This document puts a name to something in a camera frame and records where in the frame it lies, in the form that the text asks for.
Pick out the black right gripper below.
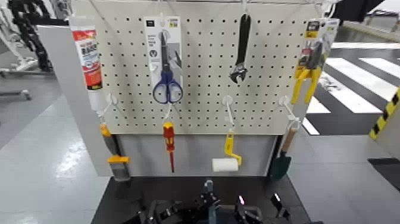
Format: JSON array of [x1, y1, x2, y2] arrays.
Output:
[[233, 192, 291, 224]]

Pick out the yellow black striped barrier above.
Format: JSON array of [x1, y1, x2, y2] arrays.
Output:
[[368, 87, 400, 140]]

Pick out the black cable chain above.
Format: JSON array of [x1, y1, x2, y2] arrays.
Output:
[[7, 0, 69, 73]]

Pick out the grey metal railing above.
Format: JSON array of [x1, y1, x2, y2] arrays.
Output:
[[365, 8, 400, 33]]

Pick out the black floor mat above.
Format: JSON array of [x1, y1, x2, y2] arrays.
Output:
[[367, 157, 400, 192]]

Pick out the grey base leg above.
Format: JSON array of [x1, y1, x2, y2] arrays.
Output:
[[0, 89, 33, 101]]

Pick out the red yellow screwdriver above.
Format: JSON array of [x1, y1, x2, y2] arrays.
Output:
[[162, 122, 176, 173]]

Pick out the yellow handled white paint roller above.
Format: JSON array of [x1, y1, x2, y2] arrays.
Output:
[[211, 130, 243, 173]]

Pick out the black cloth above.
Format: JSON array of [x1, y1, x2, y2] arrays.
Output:
[[330, 0, 386, 23]]

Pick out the yellow pliers on card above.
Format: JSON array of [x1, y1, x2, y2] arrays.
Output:
[[290, 18, 340, 105]]

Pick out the blue scissors on card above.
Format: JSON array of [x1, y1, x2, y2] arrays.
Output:
[[143, 16, 185, 105]]

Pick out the beige perforated pegboard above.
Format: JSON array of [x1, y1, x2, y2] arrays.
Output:
[[88, 0, 326, 136]]

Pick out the dark blue crate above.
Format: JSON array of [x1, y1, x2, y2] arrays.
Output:
[[174, 179, 270, 224]]

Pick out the white metal frame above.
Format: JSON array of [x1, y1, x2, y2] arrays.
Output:
[[0, 6, 40, 77]]

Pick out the white red sealant tube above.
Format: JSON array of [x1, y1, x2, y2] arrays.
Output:
[[68, 15, 104, 113]]

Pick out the green trowel wooden handle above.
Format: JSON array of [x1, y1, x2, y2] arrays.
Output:
[[270, 127, 298, 181]]

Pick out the grey yellow scraper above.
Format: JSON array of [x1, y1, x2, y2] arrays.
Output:
[[99, 123, 131, 182]]

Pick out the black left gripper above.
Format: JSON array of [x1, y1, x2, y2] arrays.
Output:
[[137, 192, 221, 224]]

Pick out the black adjustable wrench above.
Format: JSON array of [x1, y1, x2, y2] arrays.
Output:
[[229, 13, 252, 84]]

